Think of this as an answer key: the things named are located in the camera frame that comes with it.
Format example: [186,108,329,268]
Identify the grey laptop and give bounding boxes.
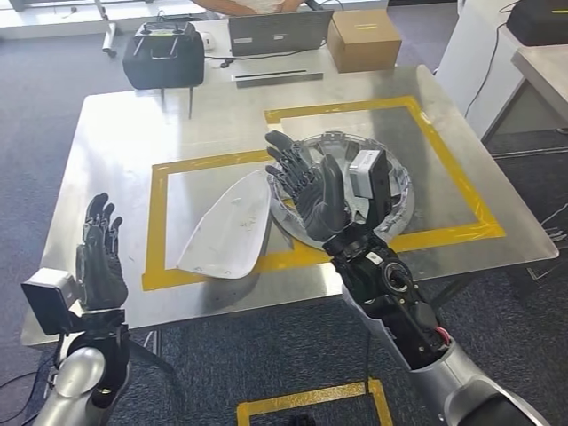
[229,8,334,59]

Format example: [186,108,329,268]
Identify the yellow tape on workbench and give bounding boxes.
[141,95,507,292]

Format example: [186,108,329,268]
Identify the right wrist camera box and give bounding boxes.
[349,148,394,232]

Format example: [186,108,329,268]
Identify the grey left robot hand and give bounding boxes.
[75,193,129,312]

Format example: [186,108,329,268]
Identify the person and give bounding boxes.
[190,0,307,17]

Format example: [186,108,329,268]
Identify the silver metal bar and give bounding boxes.
[231,69,324,90]

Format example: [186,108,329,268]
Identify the yellow floor tape square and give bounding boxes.
[235,379,394,426]

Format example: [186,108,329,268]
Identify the steel table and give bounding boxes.
[510,45,568,128]

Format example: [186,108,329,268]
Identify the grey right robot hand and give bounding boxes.
[265,130,352,243]

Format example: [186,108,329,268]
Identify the black carrying case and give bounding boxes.
[122,22,206,91]

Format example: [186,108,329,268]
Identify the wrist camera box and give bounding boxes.
[21,267,81,336]
[349,148,394,232]

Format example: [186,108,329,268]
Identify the white desk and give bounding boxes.
[0,0,389,86]

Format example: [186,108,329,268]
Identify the silver wheel hubcap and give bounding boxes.
[268,131,416,249]

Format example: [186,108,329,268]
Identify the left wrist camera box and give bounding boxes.
[21,267,81,336]

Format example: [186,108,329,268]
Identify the brown cardboard box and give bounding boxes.
[327,8,403,75]

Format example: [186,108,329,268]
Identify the white curved plastic part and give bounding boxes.
[177,169,272,280]

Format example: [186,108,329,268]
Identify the steel workbench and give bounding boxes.
[20,64,559,348]

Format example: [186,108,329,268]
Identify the black device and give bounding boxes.
[506,0,568,47]

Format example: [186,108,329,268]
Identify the white partition panel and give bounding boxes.
[434,0,529,139]

